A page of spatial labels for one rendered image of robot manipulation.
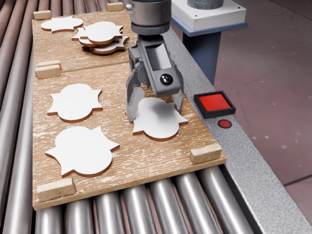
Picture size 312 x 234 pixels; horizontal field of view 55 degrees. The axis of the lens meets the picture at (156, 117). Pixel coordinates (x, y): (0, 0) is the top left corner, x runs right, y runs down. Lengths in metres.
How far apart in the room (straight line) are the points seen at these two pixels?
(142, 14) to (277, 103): 1.99
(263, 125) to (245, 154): 1.57
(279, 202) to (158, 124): 0.27
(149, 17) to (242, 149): 0.32
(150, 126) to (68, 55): 0.41
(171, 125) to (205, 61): 0.79
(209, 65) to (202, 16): 0.26
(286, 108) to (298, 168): 0.59
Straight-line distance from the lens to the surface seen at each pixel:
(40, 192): 0.52
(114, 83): 0.78
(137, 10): 0.54
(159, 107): 0.67
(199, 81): 0.83
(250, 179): 0.59
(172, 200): 0.53
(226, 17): 1.29
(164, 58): 0.55
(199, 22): 1.23
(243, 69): 2.80
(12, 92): 0.85
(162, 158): 0.57
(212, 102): 0.73
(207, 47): 1.36
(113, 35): 0.91
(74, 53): 0.94
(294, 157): 2.04
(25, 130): 0.71
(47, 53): 0.97
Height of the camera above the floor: 1.35
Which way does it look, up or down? 39 degrees down
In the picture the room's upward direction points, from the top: straight up
